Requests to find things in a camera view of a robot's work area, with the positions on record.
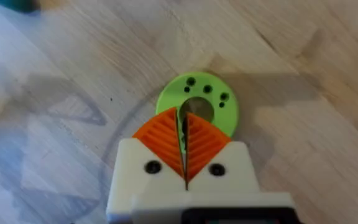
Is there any green disc with holes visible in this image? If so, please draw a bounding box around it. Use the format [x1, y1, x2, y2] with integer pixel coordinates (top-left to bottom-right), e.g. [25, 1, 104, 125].
[155, 72, 240, 153]

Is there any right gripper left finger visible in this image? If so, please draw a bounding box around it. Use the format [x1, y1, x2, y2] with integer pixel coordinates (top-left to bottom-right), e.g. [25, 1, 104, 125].
[106, 107, 188, 222]

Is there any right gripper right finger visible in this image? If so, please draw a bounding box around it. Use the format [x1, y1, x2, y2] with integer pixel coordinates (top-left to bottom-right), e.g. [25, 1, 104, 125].
[183, 112, 260, 194]

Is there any blue electric screwdriver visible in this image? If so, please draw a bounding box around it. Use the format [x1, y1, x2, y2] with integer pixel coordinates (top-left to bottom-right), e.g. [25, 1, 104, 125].
[0, 0, 42, 14]

